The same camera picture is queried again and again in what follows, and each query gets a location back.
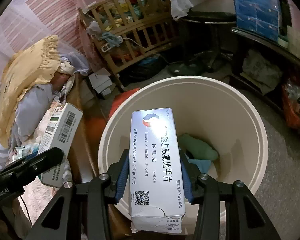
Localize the white blue medicine box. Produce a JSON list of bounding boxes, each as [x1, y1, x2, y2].
[[129, 108, 185, 234]]

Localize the green white medicine box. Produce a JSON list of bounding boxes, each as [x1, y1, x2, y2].
[[38, 103, 83, 187]]

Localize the green cloth rag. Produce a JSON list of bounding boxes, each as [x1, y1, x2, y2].
[[178, 133, 219, 161]]

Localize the beige trash bin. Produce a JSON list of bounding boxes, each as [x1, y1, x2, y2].
[[97, 76, 269, 224]]

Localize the lavender grey duvet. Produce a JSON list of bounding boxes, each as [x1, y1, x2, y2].
[[0, 52, 89, 170]]

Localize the yellow blanket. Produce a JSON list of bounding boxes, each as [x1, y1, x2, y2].
[[0, 35, 61, 148]]

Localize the wooden baby crib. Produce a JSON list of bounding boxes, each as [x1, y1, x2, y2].
[[78, 0, 174, 86]]

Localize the blue plastic wrapped pack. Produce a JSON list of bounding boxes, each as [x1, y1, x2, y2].
[[234, 0, 280, 42]]

